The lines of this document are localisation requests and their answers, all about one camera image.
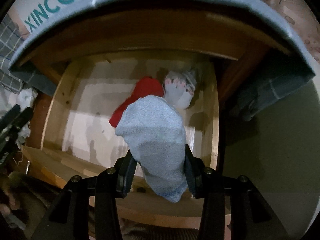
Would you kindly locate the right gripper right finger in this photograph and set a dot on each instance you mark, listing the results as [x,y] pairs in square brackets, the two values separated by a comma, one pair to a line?
[194,169]

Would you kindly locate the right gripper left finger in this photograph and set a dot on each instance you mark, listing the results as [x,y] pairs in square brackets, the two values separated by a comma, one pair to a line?
[125,169]

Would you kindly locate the light blue striped sock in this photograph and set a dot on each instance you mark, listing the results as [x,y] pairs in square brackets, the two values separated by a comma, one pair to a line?
[155,134]

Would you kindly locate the wooden drawer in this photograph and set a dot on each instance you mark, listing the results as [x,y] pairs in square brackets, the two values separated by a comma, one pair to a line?
[77,138]

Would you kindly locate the red sock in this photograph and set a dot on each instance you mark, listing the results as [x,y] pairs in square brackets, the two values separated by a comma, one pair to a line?
[144,87]

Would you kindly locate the floral white underwear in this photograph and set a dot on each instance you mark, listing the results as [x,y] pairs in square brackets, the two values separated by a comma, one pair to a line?
[179,88]

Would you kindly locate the person left hand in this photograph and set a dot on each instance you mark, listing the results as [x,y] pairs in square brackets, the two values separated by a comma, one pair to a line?
[8,200]

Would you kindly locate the white crumpled cloth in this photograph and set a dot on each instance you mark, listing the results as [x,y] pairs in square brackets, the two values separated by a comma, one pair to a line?
[25,98]

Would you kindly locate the grey plaid blanket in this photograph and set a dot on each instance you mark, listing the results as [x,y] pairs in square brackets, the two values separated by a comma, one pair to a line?
[10,40]

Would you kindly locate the blue checked cloth cover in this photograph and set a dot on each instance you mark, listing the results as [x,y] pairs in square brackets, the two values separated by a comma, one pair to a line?
[261,91]

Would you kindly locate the wooden nightstand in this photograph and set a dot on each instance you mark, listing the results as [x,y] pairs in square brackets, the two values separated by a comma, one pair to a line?
[194,31]

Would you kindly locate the floral beige bedsheet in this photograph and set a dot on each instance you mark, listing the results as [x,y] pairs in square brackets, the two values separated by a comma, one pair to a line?
[302,19]

